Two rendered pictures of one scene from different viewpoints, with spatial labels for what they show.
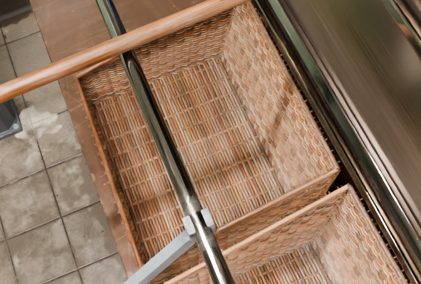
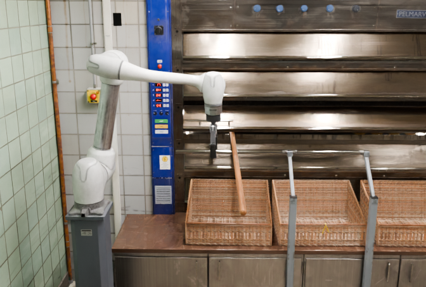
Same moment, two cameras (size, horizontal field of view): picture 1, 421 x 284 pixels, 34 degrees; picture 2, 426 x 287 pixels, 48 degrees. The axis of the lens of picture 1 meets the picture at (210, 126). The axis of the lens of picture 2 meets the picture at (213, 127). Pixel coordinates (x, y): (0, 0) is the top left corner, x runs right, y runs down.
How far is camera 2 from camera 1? 3.00 m
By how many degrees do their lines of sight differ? 71
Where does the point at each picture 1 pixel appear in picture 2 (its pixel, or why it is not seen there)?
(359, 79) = (274, 123)
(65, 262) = not seen: outside the picture
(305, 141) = (251, 189)
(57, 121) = not seen: outside the picture
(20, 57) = not seen: outside the picture
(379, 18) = (265, 113)
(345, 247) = (284, 199)
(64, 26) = (140, 243)
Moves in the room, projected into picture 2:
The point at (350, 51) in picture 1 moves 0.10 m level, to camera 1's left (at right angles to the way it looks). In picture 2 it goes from (267, 121) to (265, 125)
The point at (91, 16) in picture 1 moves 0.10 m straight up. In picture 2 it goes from (143, 237) to (142, 223)
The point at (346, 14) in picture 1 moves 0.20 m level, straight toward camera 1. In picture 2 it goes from (260, 118) to (286, 121)
